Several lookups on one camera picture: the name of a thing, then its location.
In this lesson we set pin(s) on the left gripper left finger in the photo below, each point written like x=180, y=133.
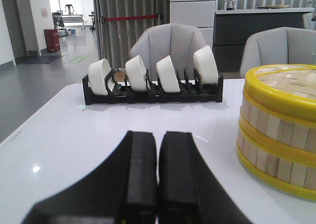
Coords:
x=121, y=190

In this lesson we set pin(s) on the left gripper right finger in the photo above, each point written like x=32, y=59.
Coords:
x=188, y=191

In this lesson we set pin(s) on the bamboo steamer basket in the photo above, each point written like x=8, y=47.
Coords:
x=279, y=134
x=293, y=178

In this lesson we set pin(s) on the bamboo steamer lid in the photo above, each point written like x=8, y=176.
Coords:
x=284, y=83

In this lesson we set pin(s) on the black dish rack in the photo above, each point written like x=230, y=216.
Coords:
x=197, y=92

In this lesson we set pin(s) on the white bowl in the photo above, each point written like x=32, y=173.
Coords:
x=97, y=72
x=136, y=73
x=167, y=75
x=205, y=64

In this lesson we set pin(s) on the left grey chair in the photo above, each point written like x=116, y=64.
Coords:
x=175, y=40

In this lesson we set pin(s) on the grey chair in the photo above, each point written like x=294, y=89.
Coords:
x=175, y=40
x=284, y=45

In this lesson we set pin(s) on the red trash bin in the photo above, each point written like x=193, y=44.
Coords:
x=52, y=40

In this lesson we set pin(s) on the red belt barrier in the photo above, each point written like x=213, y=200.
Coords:
x=128, y=18

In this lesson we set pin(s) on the right grey chair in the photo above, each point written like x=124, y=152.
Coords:
x=284, y=45

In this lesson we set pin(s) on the white cabinet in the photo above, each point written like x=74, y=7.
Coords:
x=198, y=13

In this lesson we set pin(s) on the silver ornament on counter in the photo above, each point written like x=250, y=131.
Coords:
x=230, y=4

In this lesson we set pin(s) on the wooden plate on counter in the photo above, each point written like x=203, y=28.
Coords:
x=278, y=6

